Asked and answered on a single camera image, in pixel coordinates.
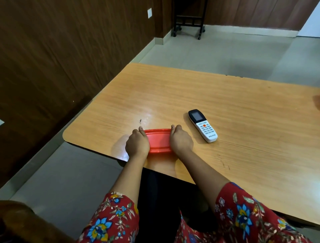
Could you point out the person's left hand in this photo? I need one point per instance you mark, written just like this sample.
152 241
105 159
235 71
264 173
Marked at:
137 145

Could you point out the person's right hand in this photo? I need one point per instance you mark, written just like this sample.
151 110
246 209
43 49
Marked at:
180 141

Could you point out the person's left thumb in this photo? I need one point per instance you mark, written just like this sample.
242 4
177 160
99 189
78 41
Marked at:
143 131

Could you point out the person's right thumb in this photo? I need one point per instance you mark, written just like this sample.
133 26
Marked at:
173 129

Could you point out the red plastic container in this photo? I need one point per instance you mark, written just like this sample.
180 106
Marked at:
158 141

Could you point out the person's right forearm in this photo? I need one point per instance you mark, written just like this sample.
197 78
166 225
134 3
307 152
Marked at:
200 172

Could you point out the person's left forearm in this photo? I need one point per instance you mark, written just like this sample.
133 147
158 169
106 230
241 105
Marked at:
130 175

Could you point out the white and black remote control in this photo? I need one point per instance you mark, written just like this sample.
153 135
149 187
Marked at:
202 125

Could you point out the black trousers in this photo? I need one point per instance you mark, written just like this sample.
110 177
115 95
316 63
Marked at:
165 200

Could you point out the red floral garment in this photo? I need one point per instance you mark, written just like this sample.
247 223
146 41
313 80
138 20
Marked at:
232 215

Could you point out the black wheeled stand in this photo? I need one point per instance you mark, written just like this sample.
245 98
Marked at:
190 18

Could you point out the white wall socket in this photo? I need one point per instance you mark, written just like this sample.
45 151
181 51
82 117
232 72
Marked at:
149 13

